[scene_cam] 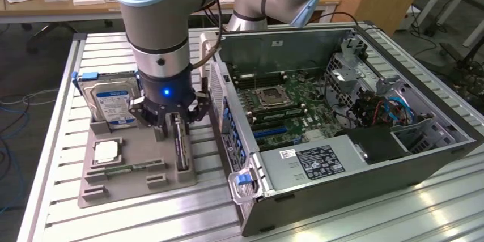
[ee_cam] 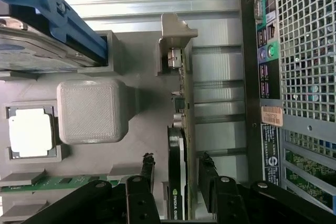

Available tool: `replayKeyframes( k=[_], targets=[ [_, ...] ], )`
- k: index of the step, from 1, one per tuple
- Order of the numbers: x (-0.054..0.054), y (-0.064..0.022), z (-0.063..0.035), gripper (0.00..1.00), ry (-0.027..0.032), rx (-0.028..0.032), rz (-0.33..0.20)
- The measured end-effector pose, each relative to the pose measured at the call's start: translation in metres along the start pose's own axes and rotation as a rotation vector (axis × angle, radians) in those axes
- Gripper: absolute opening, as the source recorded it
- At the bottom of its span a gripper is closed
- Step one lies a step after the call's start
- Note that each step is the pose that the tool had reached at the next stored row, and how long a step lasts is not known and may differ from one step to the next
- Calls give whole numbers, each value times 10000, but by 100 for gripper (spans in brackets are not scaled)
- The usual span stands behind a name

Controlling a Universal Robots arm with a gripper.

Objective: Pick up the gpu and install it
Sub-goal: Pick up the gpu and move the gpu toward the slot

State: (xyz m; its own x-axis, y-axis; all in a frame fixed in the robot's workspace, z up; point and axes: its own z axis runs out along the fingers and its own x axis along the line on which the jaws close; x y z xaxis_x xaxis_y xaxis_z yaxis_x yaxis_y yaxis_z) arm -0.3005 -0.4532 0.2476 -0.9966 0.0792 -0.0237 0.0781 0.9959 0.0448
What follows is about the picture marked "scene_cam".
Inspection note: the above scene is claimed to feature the green Dell motherboard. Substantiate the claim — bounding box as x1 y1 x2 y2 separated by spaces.
226 69 354 149

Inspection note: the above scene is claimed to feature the RAM stick with white label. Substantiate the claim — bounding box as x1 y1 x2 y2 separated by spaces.
256 107 306 118

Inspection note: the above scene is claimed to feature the metal disk bay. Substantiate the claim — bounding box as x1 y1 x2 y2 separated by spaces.
389 113 476 156

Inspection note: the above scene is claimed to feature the blue SATA wire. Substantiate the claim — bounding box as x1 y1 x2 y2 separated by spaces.
384 97 416 126

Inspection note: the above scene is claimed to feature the thin red wire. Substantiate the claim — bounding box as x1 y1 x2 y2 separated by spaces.
372 103 392 125

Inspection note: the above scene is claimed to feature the grey power supply unit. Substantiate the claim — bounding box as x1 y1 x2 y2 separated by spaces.
258 135 369 192

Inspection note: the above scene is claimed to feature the green graphics card black fan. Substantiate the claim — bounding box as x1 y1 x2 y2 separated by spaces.
170 111 190 172

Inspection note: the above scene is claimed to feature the open grey PC case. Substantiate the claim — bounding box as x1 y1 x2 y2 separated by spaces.
198 23 484 239

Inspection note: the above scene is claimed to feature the blue floor cable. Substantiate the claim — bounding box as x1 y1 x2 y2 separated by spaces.
0 105 30 214

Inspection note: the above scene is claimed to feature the blue expansion slot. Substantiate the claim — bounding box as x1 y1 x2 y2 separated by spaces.
252 125 288 138

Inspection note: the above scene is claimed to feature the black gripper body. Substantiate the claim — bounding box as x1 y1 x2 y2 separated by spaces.
136 66 201 121

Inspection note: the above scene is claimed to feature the hard disk in blue caddy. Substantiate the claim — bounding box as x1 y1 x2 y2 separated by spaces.
70 69 142 129

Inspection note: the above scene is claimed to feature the green bare RAM stick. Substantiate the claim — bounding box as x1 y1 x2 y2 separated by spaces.
104 161 160 173

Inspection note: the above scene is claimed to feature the silver finned chipset heatsink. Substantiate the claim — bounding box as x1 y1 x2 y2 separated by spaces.
304 130 326 141

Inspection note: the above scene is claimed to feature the black cable behind case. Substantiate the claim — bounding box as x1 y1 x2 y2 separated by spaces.
301 12 381 30

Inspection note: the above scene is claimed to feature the silver CPU chip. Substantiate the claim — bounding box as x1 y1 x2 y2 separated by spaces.
93 141 121 162

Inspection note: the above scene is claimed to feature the metal CPU socket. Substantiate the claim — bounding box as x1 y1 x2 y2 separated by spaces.
254 86 290 107

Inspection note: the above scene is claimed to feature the grey parts rack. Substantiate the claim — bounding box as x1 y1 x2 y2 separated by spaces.
77 103 200 209

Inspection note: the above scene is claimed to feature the blue case release tab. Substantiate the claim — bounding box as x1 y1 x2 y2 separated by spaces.
233 175 252 188

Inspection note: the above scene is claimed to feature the white desk frame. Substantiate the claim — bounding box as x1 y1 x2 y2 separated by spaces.
414 0 484 47

